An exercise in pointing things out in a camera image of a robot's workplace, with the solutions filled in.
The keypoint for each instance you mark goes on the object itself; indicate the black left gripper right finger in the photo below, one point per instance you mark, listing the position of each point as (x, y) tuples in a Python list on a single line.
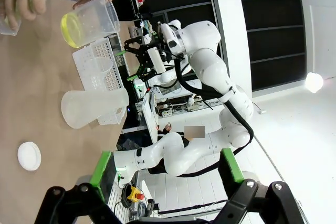
[(262, 203)]

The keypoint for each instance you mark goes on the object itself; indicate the brown background table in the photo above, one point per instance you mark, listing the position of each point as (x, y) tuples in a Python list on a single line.
[(132, 31)]

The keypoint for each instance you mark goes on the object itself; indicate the translucent plastic funnel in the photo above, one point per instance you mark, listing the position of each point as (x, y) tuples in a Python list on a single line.
[(103, 65)]

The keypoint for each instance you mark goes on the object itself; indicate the round ceiling lamp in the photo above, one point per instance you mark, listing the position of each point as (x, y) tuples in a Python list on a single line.
[(314, 82)]

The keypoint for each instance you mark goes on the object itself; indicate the white perforated plastic basket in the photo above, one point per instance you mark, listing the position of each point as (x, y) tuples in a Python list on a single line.
[(89, 61)]

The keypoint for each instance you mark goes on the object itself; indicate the translucent conical flask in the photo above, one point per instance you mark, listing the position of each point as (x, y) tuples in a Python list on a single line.
[(86, 108)]

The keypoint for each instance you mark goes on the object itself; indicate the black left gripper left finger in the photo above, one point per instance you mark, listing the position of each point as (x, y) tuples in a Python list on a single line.
[(78, 200)]

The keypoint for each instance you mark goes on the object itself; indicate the white round cap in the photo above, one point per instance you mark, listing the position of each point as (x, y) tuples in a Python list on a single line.
[(29, 155)]

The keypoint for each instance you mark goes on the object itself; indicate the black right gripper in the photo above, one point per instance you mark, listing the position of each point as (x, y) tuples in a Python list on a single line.
[(145, 60)]

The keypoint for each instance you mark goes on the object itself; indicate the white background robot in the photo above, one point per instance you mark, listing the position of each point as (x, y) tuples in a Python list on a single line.
[(168, 75)]

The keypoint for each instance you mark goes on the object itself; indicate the translucent plastic beaker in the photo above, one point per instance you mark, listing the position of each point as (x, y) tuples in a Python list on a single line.
[(97, 19)]

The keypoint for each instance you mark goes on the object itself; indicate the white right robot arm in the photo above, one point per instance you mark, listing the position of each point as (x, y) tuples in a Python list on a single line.
[(210, 61)]

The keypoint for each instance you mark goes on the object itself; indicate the yellow emergency stop button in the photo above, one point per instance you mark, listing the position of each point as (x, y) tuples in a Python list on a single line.
[(134, 193)]

